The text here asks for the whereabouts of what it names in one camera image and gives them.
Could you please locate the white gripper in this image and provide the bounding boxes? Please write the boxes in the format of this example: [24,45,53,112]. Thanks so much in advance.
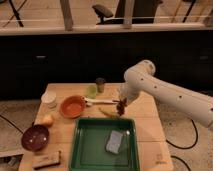
[118,83,141,106]

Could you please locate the bunch of dark grapes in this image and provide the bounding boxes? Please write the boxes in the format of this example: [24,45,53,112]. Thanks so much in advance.
[116,99,127,115]

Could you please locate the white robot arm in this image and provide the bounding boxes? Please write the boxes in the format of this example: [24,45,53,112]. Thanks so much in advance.
[119,60,213,131]

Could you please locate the orange red bowl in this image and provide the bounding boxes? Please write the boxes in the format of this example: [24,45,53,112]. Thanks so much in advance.
[60,95,86,119]

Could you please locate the dark maroon bowl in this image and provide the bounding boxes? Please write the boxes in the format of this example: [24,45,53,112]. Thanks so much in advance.
[21,124,49,152]

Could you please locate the dark spice jar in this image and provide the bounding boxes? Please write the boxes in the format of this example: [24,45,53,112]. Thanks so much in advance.
[95,78,106,93]

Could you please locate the yellow banana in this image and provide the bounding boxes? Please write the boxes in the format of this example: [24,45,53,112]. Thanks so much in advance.
[98,108,120,118]

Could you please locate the light green cup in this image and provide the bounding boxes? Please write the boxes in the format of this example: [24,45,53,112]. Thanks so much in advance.
[86,85,97,99]

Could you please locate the blue sponge in tray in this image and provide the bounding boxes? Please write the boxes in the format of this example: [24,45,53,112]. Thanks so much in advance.
[106,131,123,154]

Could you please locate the green plastic tray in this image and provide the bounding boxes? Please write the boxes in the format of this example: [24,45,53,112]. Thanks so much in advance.
[69,118,140,171]

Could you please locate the black office chair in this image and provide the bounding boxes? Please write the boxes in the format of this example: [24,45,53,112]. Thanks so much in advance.
[92,4,113,24]

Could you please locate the white stacked cups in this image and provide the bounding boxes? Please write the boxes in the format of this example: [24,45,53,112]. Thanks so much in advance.
[41,91,56,108]

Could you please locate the yellow onion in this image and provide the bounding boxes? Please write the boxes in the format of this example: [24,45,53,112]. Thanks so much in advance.
[42,114,54,126]

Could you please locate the wooden block eraser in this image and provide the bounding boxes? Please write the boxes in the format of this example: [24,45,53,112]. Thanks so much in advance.
[32,151,61,169]

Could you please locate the black floor cable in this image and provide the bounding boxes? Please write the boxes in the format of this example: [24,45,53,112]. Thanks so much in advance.
[165,118,200,150]

